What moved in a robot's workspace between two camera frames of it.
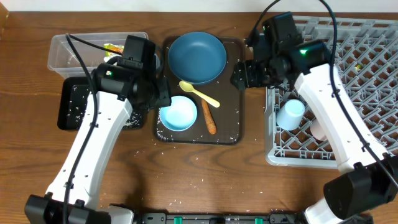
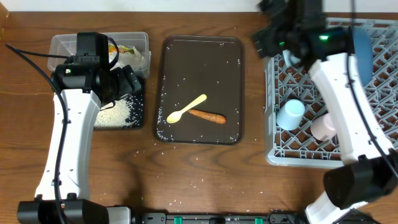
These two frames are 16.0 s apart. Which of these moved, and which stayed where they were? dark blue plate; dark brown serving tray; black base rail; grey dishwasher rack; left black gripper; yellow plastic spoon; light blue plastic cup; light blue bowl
Moved: light blue bowl; yellow plastic spoon; dark blue plate; left black gripper
Stayed: light blue plastic cup; black base rail; grey dishwasher rack; dark brown serving tray
